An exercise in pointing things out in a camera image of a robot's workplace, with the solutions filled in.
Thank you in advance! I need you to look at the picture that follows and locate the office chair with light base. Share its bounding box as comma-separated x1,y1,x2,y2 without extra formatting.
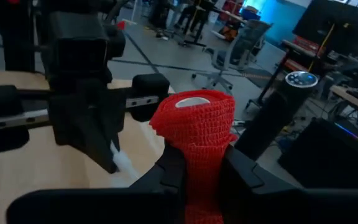
191,19,273,95

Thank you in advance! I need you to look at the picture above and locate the wooden desk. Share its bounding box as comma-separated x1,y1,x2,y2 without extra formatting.
329,84,358,119

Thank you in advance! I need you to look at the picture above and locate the red elastic bandage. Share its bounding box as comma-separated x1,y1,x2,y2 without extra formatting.
149,89,239,224

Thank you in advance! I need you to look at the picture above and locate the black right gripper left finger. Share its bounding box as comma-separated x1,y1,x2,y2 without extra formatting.
6,144,188,224

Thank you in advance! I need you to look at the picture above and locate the black tower fan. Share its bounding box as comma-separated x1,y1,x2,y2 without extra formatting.
234,70,319,162

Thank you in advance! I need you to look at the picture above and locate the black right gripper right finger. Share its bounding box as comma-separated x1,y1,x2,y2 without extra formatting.
219,145,358,224

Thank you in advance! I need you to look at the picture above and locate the clear zipper bag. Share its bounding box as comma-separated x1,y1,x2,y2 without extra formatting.
109,141,140,187

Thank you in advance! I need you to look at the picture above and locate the black computer case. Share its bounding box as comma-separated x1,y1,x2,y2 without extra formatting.
277,117,358,190

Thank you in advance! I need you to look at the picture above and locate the yellow hanging cord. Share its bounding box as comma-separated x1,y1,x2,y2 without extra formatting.
308,22,336,73

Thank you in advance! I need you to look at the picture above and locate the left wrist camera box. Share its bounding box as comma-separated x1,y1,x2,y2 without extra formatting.
47,12,110,78

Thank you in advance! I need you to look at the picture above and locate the black monitor screen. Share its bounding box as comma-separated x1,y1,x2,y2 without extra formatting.
292,0,358,57

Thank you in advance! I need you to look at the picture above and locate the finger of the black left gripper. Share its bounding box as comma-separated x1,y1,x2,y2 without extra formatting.
99,93,126,170
49,93,118,174

